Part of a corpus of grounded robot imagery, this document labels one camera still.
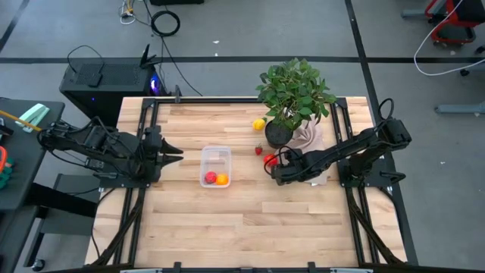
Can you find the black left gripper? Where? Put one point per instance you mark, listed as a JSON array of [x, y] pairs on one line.
[[152, 144]]

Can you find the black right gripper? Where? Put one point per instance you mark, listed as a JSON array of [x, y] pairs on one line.
[[288, 170]]

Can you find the small red toy strawberry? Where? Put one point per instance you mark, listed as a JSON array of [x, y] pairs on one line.
[[258, 149]]

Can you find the pink-red toy fruit green spots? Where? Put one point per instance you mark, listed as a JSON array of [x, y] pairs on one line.
[[210, 177]]

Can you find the yellow toy fruit green top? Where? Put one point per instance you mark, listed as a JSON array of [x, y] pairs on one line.
[[259, 124]]

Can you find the orange toy orange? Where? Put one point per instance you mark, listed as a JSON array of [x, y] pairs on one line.
[[222, 179]]

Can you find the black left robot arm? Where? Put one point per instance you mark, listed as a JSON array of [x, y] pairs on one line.
[[94, 138]]

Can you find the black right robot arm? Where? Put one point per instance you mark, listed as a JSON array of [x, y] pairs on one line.
[[341, 149]]

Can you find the clear plastic tupperware container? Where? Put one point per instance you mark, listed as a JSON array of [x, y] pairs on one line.
[[216, 155]]

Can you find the beige cloth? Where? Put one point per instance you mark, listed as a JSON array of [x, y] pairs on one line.
[[312, 138]]

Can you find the green plant in black pot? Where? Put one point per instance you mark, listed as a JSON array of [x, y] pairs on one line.
[[291, 91]]

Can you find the black computer tower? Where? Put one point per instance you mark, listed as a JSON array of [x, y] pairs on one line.
[[113, 91]]

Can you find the small black box on tower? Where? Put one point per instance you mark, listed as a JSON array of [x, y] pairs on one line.
[[94, 79]]

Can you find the mint green stapler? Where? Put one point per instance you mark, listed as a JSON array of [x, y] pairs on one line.
[[32, 115]]

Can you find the black side desk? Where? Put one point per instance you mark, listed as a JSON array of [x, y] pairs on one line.
[[26, 163]]

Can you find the green and orange desk items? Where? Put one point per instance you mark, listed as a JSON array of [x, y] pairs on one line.
[[3, 170]]

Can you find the grey floor beam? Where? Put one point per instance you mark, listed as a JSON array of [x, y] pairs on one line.
[[458, 108]]

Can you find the grey floor stand leg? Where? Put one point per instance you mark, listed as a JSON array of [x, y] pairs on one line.
[[415, 13]]

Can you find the red wheeled cart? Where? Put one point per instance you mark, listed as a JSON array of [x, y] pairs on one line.
[[454, 19]]

